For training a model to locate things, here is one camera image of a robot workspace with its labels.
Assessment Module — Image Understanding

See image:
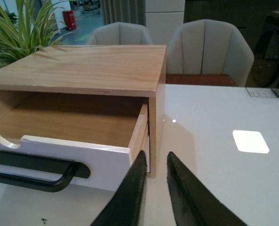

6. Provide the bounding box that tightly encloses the spider plant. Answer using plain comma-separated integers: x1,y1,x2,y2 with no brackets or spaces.
0,0,63,68

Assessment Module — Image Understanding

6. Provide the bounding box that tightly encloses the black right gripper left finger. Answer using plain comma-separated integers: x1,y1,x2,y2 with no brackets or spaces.
92,150,147,226

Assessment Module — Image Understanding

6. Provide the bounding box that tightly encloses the white drawer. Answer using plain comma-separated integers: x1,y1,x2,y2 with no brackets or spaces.
0,90,149,192

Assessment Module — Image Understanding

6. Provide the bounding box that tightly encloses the red box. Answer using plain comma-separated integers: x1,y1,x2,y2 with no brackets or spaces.
62,10,76,31

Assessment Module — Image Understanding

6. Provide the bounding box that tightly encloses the label sticker on table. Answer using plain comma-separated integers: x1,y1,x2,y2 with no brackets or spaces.
246,87,279,98

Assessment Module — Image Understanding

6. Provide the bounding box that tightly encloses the grey chair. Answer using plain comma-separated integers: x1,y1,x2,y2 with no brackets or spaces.
85,22,153,45
166,19,254,87

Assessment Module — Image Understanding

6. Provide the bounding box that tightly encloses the white pillar cabinet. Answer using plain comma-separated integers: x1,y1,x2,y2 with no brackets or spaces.
145,0,185,41

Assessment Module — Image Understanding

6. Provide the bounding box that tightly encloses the right grey chair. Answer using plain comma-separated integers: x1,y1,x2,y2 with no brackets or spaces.
166,19,254,87

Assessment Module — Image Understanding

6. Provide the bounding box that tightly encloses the left grey chair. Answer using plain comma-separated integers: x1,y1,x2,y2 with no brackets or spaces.
85,22,153,45

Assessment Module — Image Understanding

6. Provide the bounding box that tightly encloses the black drawer handle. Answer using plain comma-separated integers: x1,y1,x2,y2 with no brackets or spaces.
0,149,91,193

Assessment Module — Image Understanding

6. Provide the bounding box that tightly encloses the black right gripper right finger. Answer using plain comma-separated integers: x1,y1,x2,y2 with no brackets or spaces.
167,152,246,226

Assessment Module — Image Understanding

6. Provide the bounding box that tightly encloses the wooden drawer cabinet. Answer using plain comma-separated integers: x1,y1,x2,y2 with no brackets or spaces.
0,45,166,177

